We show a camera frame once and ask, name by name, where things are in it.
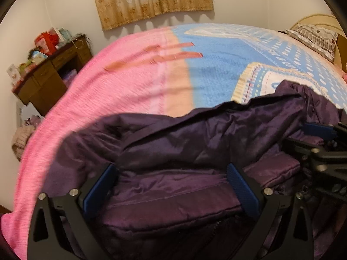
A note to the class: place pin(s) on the white printed card box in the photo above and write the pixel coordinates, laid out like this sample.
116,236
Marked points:
13,74

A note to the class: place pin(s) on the brown wooden desk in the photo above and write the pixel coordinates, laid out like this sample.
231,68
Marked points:
46,89

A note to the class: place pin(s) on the pink blanket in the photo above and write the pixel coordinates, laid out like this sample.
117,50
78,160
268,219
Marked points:
108,86

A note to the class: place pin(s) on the pink folded clothes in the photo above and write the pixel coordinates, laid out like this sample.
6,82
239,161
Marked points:
344,76

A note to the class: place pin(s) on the grey patterned pillow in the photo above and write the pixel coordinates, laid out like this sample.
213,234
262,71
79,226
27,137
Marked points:
314,38

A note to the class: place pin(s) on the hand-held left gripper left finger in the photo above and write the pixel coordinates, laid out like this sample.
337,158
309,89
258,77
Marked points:
98,192

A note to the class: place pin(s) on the beige floral window curtain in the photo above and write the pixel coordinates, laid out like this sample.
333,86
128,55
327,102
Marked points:
151,0

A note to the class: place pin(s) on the purple quilted jacket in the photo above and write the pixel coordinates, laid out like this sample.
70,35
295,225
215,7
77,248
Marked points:
176,140

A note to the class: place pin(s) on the cream bed headboard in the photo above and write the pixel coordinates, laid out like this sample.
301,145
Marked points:
311,19

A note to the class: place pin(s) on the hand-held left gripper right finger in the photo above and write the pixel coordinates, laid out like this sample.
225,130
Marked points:
241,192

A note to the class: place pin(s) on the white paper bag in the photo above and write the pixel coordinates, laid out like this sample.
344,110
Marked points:
28,111

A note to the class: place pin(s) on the pile of beige purple clothes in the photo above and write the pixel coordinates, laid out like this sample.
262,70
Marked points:
25,138

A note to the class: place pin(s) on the olive green bag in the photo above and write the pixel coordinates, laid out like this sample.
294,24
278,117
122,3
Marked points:
27,66

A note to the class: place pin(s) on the stack of boxes under desk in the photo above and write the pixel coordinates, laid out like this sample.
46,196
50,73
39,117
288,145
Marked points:
69,75

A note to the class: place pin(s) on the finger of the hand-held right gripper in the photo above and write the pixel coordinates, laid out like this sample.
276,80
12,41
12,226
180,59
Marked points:
298,145
317,130

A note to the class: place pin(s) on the pale teal box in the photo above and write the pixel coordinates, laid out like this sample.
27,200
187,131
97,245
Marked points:
65,34

